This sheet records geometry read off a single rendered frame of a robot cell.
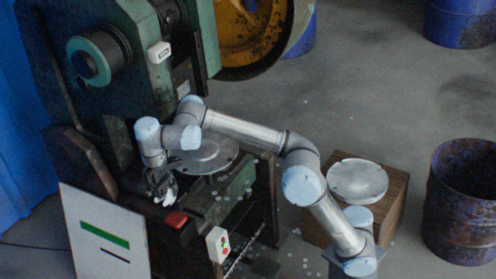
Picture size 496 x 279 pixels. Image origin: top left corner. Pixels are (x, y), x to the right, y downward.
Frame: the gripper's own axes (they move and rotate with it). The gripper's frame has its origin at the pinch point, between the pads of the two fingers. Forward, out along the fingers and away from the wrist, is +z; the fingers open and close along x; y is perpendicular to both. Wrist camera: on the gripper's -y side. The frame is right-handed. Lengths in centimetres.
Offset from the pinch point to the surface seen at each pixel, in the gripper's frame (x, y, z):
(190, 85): -14.5, -37.4, -20.9
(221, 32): -20, -70, -27
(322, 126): -13, -160, 85
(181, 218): 2.2, -0.7, 8.7
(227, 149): -1.5, -37.8, 6.5
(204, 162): -5.4, -27.1, 6.5
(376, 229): 55, -65, 54
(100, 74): -18.6, -1.7, -45.2
